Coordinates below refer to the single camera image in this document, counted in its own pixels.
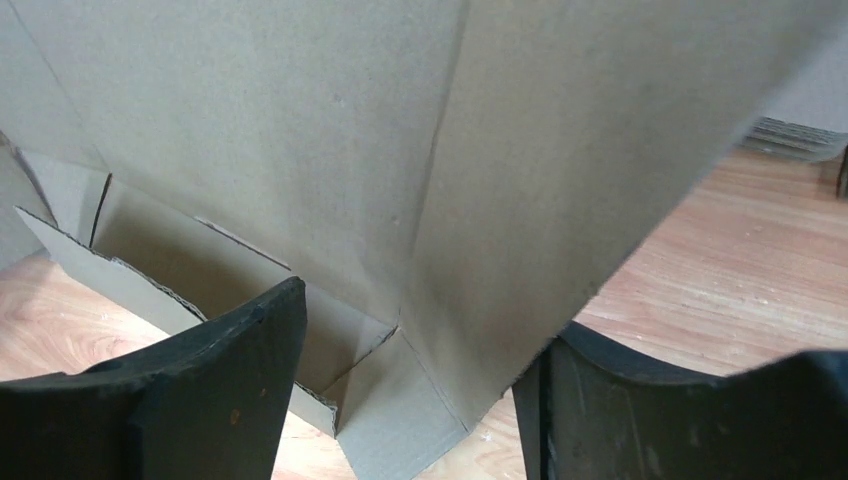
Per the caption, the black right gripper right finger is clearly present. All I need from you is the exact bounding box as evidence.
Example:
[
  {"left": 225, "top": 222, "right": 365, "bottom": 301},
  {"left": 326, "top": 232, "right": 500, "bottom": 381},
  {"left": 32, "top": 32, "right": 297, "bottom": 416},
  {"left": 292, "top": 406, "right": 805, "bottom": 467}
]
[{"left": 512, "top": 323, "right": 847, "bottom": 479}]

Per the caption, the stack of flat cardboard boxes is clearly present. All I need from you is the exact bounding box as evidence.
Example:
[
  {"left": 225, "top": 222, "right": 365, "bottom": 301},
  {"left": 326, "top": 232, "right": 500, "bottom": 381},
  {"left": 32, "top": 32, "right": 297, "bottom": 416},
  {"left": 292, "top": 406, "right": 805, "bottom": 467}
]
[{"left": 738, "top": 117, "right": 847, "bottom": 163}]

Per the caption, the brown cardboard box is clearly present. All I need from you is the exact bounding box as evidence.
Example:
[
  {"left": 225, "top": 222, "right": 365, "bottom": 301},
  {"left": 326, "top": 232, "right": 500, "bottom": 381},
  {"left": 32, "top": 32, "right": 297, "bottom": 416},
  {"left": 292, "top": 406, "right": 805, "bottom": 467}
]
[{"left": 1, "top": 1, "right": 847, "bottom": 479}]

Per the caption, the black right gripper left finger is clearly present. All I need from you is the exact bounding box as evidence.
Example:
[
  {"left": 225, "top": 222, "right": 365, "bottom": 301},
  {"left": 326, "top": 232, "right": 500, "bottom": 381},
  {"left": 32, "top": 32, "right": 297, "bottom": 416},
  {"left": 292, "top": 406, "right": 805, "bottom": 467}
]
[{"left": 1, "top": 277, "right": 307, "bottom": 479}]

